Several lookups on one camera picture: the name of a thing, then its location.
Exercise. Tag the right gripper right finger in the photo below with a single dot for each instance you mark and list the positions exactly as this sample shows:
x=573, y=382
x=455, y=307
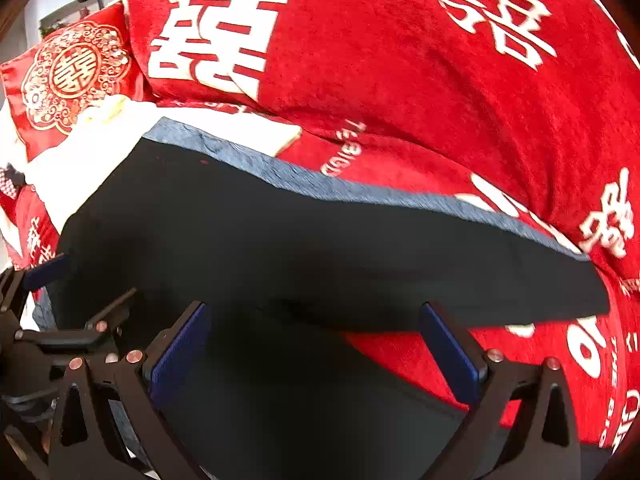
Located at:
x=543, y=440

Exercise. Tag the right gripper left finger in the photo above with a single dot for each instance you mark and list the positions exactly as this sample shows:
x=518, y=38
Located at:
x=85, y=441

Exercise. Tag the black pants with grey waistband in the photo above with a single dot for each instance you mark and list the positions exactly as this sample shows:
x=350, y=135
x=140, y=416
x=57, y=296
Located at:
x=314, y=366

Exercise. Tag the white cloth sheet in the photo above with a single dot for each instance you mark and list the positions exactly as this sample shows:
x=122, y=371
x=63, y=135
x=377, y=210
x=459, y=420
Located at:
x=65, y=176

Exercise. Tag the red embroidered cushion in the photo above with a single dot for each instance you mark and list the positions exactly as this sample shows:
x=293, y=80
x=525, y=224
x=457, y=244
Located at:
x=77, y=66

